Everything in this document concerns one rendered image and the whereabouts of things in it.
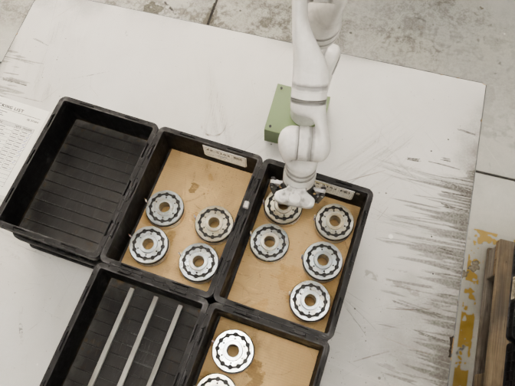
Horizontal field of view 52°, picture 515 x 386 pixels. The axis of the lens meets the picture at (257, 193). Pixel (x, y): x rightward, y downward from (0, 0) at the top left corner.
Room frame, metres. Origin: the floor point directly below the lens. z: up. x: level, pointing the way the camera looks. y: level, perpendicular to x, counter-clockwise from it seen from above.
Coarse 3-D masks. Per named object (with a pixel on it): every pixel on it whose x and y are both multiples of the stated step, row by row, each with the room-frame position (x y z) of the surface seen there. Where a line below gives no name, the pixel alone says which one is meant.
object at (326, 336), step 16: (272, 160) 0.59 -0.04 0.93; (320, 176) 0.54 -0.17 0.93; (256, 192) 0.50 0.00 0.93; (368, 192) 0.49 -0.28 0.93; (368, 208) 0.44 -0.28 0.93; (240, 224) 0.41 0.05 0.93; (352, 256) 0.33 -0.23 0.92; (224, 272) 0.30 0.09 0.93; (224, 304) 0.22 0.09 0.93; (240, 304) 0.22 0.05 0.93; (336, 304) 0.21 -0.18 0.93; (272, 320) 0.18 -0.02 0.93; (288, 320) 0.17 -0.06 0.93; (336, 320) 0.17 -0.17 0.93; (320, 336) 0.13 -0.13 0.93
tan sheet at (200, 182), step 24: (168, 168) 0.62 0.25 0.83; (192, 168) 0.62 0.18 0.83; (216, 168) 0.62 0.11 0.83; (192, 192) 0.55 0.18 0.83; (216, 192) 0.54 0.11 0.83; (240, 192) 0.54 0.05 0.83; (144, 216) 0.48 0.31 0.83; (192, 216) 0.48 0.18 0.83; (192, 240) 0.41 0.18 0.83; (168, 264) 0.34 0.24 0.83
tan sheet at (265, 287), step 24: (264, 216) 0.47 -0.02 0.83; (312, 216) 0.46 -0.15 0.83; (312, 240) 0.39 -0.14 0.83; (240, 264) 0.34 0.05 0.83; (264, 264) 0.33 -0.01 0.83; (288, 264) 0.33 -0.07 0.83; (240, 288) 0.27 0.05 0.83; (264, 288) 0.27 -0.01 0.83; (288, 288) 0.27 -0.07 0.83; (336, 288) 0.26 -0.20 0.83; (288, 312) 0.21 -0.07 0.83
